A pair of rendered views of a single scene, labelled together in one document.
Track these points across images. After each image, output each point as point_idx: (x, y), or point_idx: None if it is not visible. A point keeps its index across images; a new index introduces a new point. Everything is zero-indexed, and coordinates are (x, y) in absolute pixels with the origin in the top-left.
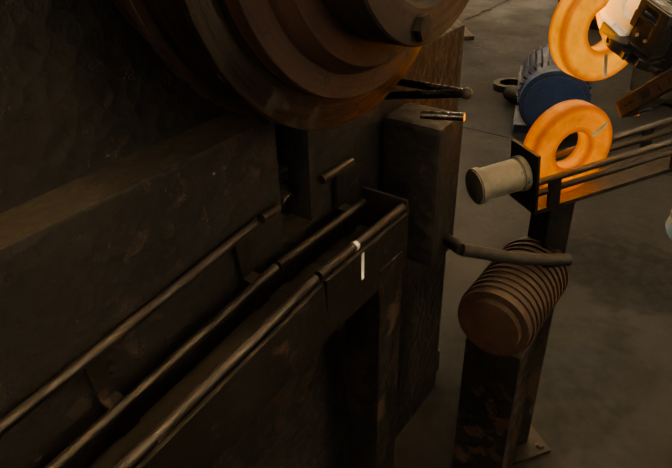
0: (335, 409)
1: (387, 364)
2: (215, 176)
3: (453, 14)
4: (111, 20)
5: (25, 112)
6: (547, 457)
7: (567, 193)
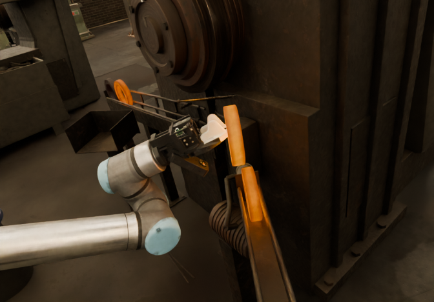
0: (238, 201)
1: (214, 184)
2: None
3: (166, 73)
4: None
5: None
6: None
7: (248, 215)
